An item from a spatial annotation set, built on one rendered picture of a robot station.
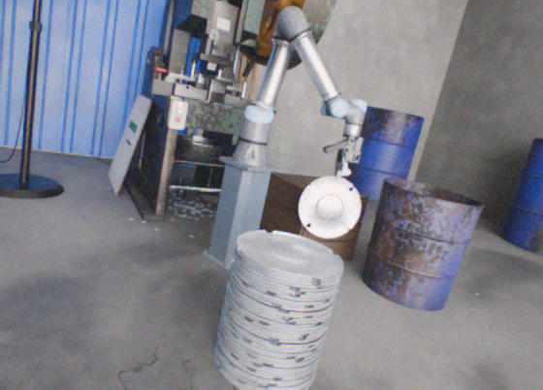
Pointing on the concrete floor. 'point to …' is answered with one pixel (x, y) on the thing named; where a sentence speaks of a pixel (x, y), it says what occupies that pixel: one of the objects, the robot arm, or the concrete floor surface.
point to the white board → (129, 142)
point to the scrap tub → (418, 243)
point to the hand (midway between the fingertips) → (335, 178)
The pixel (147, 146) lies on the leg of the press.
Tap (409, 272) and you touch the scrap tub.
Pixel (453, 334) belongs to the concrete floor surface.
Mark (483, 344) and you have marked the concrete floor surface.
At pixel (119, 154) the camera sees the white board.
